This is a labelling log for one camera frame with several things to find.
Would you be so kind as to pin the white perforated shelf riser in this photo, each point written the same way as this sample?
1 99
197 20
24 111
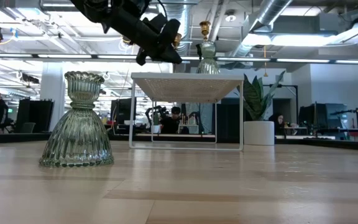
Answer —
185 88

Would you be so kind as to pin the black aluminium rig frame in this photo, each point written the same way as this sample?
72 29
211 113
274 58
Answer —
17 137

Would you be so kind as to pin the small white plant pot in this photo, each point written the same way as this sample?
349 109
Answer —
155 128

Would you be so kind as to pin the gold candlestick holder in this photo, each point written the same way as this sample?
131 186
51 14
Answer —
177 39
205 27

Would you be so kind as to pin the snake plant in white pot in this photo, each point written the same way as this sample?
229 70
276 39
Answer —
258 133

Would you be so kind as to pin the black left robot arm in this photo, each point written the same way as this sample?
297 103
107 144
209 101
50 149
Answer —
92 7

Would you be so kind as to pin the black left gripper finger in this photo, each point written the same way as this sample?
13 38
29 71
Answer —
160 55
165 29

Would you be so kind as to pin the dark desk monitors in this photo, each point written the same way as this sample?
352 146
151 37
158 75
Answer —
319 115

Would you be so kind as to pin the black background robot arm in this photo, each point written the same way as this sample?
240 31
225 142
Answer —
157 112

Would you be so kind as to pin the black monitor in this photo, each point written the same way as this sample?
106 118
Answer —
123 110

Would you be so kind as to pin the green chair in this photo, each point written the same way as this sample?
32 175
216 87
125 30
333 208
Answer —
28 127

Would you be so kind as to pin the white ceiling smoke detector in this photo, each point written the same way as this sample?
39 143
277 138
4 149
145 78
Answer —
230 17

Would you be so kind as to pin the silver ventilation duct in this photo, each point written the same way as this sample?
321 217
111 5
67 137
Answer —
269 12
182 9

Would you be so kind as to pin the black partition panel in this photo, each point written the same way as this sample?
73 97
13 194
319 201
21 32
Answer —
34 115

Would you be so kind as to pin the green ribbed glass candle holder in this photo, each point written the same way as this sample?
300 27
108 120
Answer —
78 133
208 63

